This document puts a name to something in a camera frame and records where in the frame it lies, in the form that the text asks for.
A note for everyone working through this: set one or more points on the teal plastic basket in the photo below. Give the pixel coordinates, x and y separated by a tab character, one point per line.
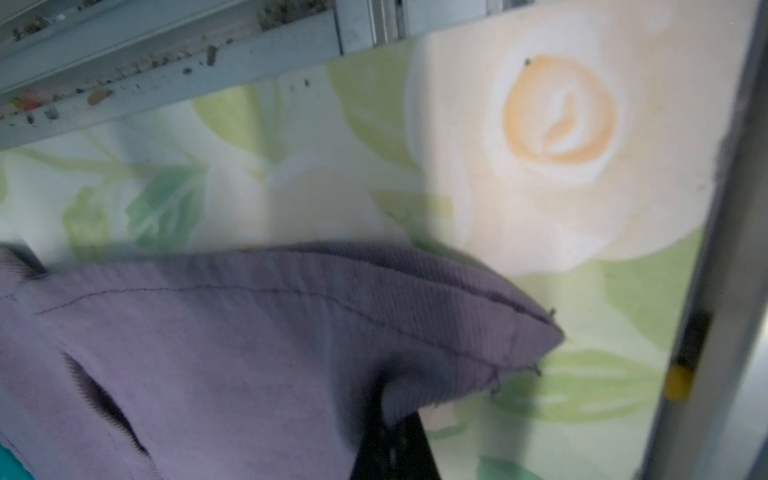
11	468

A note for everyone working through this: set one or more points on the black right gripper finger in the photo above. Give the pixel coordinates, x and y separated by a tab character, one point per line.
398	452

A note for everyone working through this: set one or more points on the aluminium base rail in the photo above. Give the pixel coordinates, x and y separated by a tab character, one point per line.
68	65

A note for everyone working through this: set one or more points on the purple trousers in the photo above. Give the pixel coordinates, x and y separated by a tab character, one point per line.
245	364

